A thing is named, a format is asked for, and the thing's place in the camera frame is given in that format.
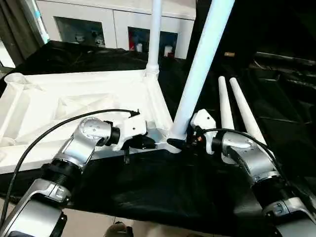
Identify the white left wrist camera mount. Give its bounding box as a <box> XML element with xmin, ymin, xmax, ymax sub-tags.
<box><xmin>111</xmin><ymin>113</ymin><xmax>148</xmax><ymax>152</ymax></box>

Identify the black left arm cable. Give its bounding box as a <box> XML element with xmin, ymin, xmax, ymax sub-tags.
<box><xmin>0</xmin><ymin>108</ymin><xmax>142</xmax><ymax>229</ymax></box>

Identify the white plastic table leg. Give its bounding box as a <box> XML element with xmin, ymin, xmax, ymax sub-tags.
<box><xmin>145</xmin><ymin>0</ymin><xmax>163</xmax><ymax>79</ymax></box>
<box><xmin>229</xmin><ymin>77</ymin><xmax>268</xmax><ymax>147</ymax></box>
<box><xmin>167</xmin><ymin>0</ymin><xmax>236</xmax><ymax>152</ymax></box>
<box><xmin>218</xmin><ymin>76</ymin><xmax>236</xmax><ymax>132</ymax></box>

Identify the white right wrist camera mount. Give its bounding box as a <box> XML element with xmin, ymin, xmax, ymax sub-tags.
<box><xmin>190</xmin><ymin>109</ymin><xmax>218</xmax><ymax>155</ymax></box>

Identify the black mat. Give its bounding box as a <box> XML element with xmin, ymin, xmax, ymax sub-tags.
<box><xmin>0</xmin><ymin>40</ymin><xmax>316</xmax><ymax>237</ymax></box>

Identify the white plastic table top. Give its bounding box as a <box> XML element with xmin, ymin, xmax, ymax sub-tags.
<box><xmin>0</xmin><ymin>69</ymin><xmax>181</xmax><ymax>175</ymax></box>

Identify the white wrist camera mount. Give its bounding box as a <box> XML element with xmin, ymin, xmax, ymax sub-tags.
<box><xmin>190</xmin><ymin>109</ymin><xmax>218</xmax><ymax>155</ymax></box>
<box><xmin>111</xmin><ymin>113</ymin><xmax>148</xmax><ymax>152</ymax></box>

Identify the white cabinet with glass doors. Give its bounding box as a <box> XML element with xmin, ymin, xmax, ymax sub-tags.
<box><xmin>34</xmin><ymin>0</ymin><xmax>199</xmax><ymax>60</ymax></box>

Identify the grey left robot foot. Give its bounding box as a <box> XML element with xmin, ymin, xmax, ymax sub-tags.
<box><xmin>104</xmin><ymin>222</ymin><xmax>134</xmax><ymax>237</ymax></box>

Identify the black metal bar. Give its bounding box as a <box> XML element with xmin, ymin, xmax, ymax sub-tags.
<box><xmin>251</xmin><ymin>51</ymin><xmax>316</xmax><ymax>68</ymax></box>

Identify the grey curtain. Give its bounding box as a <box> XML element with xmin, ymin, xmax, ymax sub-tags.
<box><xmin>0</xmin><ymin>0</ymin><xmax>48</xmax><ymax>69</ymax></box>

